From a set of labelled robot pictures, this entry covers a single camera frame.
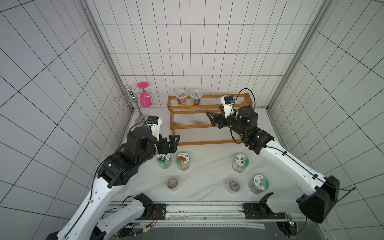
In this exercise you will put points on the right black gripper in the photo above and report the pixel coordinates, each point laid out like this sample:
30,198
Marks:
222,120

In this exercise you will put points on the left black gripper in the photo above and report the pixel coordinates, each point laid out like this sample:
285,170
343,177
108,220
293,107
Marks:
172,144

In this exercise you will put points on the small clear seed container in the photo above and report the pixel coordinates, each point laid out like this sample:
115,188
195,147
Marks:
181,97
172,184
196,96
233,186

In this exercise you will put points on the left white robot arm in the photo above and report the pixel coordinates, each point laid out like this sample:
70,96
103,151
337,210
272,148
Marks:
111,177

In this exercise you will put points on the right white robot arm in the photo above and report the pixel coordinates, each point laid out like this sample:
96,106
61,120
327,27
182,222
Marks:
318,195

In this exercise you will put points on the jar with strawberry lid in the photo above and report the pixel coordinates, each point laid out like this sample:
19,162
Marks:
183,161

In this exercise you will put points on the jar with green tree lid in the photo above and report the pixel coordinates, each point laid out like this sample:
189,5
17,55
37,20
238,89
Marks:
164,161

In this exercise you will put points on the pink plastic wine glass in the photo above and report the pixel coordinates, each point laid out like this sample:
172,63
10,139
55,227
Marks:
146,95

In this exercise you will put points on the chrome glass holder stand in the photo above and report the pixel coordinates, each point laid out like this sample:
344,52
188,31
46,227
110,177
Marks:
131,99

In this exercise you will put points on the jar with pink flower lid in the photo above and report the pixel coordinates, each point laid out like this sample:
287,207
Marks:
258,184

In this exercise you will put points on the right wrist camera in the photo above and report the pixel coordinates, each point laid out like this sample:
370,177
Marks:
228,102

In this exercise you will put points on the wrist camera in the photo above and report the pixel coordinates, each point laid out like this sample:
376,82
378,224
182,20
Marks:
228,102
154,123

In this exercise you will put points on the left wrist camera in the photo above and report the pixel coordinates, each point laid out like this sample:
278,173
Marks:
154,123

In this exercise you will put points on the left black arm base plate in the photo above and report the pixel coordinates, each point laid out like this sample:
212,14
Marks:
156,211

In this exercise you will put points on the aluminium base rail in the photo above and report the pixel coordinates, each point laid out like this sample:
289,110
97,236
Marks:
204,214

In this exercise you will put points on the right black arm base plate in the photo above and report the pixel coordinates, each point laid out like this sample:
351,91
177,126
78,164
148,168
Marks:
256,211

